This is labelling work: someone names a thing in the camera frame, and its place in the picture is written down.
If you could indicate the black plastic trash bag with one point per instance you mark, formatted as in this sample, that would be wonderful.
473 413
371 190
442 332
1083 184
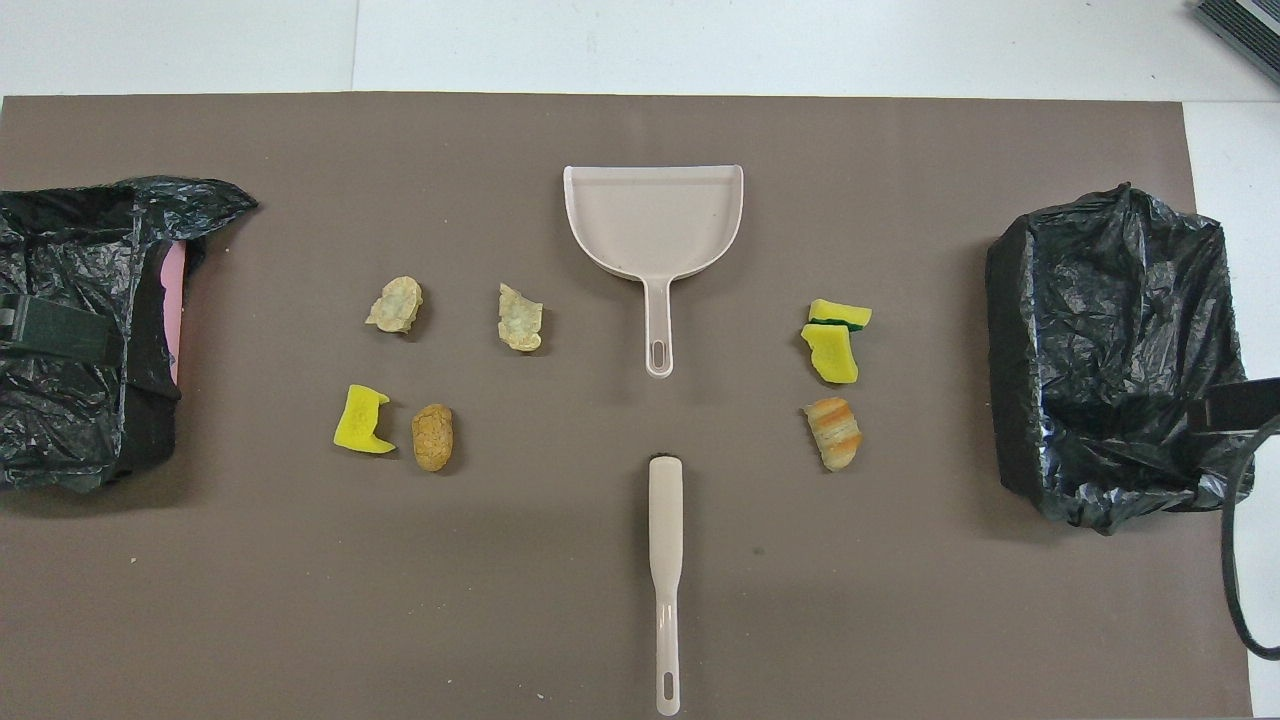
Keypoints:
1100 300
60 430

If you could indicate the pink plastic bin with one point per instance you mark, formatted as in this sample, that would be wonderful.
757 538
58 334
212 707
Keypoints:
176 300

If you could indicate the angular pale scrap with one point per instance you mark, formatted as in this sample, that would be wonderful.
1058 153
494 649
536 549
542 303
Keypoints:
520 320

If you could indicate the notched yellow sponge piece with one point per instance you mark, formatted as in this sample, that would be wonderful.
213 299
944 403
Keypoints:
358 420

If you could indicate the beige hand brush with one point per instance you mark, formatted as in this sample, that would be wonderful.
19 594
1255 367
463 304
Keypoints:
665 500

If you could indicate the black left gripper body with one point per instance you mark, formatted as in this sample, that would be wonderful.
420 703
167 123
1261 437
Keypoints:
9 324

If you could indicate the grey ribbed device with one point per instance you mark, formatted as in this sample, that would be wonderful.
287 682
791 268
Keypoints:
1245 25

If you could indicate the yellow green sponge piece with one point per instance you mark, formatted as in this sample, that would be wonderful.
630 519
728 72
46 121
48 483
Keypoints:
838 313

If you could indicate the brown oval bread piece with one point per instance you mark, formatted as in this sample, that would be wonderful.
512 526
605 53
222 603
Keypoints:
432 438

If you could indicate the beige plastic dustpan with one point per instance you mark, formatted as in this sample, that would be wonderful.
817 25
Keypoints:
650 220

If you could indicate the striped orange bread piece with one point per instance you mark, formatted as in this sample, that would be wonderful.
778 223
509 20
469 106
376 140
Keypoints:
833 432

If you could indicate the rounded pale scrap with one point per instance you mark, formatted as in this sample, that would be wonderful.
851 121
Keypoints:
395 305

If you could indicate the brown table mat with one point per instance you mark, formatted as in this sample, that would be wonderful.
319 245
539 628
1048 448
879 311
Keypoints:
300 600

